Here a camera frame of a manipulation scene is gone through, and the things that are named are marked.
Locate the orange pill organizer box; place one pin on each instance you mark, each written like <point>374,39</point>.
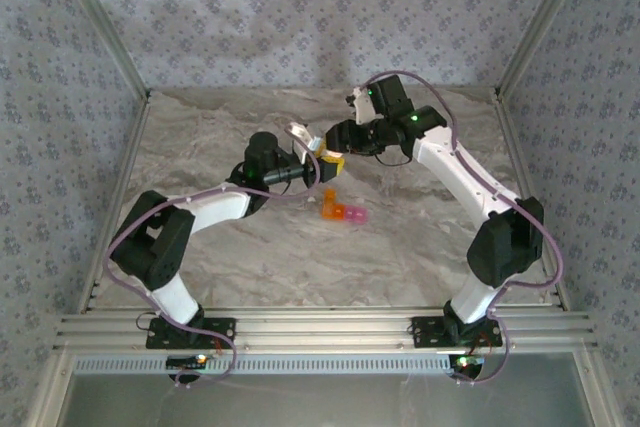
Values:
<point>331,211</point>

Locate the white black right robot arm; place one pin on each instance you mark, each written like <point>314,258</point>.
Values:
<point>465,172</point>

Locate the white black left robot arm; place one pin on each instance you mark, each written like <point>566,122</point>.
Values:
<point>215,207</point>

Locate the pink pill organizer box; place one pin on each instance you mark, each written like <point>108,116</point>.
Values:
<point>357,215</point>

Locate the small circuit board with LED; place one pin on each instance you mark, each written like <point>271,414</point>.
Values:
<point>467,362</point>
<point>185,361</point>

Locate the grey metal sheet panel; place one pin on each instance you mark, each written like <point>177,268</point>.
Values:
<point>325,402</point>

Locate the aluminium table side rail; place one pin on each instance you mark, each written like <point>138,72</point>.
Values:
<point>117,202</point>
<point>527,197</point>

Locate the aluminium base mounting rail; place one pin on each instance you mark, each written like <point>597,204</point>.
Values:
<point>325,329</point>

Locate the aluminium frame corner post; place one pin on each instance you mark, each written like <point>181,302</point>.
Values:
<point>542,22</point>
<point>105,27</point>

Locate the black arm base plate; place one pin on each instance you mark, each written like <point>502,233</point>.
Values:
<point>220,334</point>
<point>425,332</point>

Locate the aluminium frame leg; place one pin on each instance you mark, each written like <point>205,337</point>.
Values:
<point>47,392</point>
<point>595,392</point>

